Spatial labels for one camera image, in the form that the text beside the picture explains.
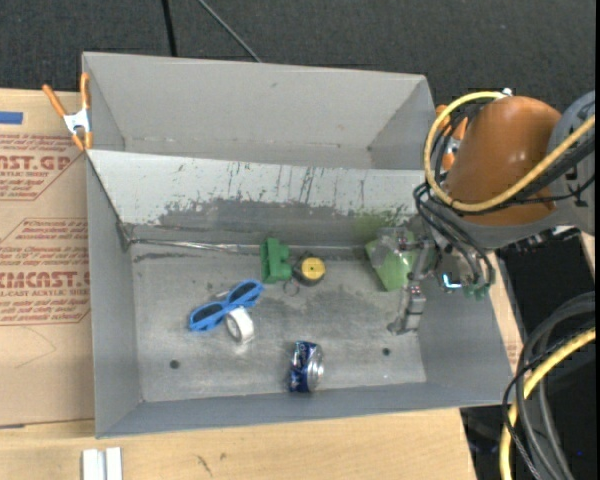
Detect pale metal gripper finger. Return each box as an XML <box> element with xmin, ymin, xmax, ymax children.
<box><xmin>387</xmin><ymin>283</ymin><xmax>428</xmax><ymax>335</ymax></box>
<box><xmin>372</xmin><ymin>231</ymin><xmax>415</xmax><ymax>272</ymax></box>

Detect crushed blue drink can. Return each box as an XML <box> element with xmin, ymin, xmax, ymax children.
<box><xmin>286</xmin><ymin>339</ymin><xmax>326</xmax><ymax>395</ymax></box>

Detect green toy block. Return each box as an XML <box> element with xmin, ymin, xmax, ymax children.
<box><xmin>258</xmin><ymin>237</ymin><xmax>294</xmax><ymax>285</ymax></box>

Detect yellow and black tape measure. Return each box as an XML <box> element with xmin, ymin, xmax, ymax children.
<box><xmin>282</xmin><ymin>251</ymin><xmax>327</xmax><ymax>297</ymax></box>

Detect blue sunglasses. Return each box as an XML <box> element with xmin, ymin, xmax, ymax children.
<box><xmin>187</xmin><ymin>278</ymin><xmax>265</xmax><ymax>333</ymax></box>

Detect grey metal bin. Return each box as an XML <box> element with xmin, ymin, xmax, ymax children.
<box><xmin>81</xmin><ymin>51</ymin><xmax>514</xmax><ymax>440</ymax></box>

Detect brown cardboard board red print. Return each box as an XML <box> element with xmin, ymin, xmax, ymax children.
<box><xmin>0</xmin><ymin>86</ymin><xmax>97</xmax><ymax>430</ymax></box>

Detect white tape roll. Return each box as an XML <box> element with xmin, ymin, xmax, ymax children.
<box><xmin>224</xmin><ymin>305</ymin><xmax>256</xmax><ymax>345</ymax></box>

